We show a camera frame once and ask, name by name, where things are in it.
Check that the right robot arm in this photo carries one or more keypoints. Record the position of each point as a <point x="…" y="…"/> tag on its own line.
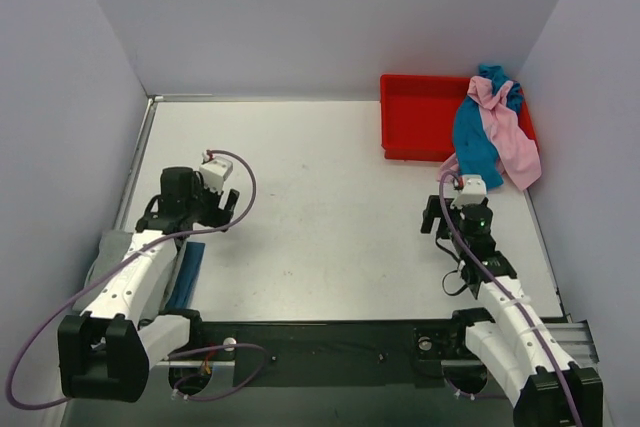
<point x="545" y="385"/>

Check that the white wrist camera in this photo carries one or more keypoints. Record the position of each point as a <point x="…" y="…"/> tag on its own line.
<point x="215" y="170"/>
<point x="470" y="190"/>

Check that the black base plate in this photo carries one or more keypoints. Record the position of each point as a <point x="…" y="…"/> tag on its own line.
<point x="422" y="353"/>

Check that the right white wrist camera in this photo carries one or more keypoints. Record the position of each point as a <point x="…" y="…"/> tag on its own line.
<point x="470" y="190"/>

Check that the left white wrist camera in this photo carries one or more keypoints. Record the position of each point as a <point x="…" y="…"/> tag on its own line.
<point x="215" y="170"/>

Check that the folded dark blue t shirt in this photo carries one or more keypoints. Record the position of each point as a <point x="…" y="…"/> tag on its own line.
<point x="184" y="281"/>

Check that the pink t shirt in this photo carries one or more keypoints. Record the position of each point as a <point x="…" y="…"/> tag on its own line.
<point x="518" y="153"/>

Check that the teal t shirt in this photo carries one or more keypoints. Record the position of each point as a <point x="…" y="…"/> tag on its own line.
<point x="475" y="152"/>

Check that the red plastic bin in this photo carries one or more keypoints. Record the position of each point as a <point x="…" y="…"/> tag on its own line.
<point x="417" y="115"/>

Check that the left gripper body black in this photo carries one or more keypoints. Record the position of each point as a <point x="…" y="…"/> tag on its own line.
<point x="218" y="212"/>

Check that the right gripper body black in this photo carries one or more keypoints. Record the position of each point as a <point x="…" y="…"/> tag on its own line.
<point x="441" y="217"/>

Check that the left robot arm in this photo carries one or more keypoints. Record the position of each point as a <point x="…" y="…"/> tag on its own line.
<point x="107" y="350"/>

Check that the grey t shirt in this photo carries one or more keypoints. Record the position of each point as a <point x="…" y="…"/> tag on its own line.
<point x="107" y="257"/>

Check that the aluminium front rail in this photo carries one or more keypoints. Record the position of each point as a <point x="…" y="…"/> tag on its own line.
<point x="576" y="339"/>

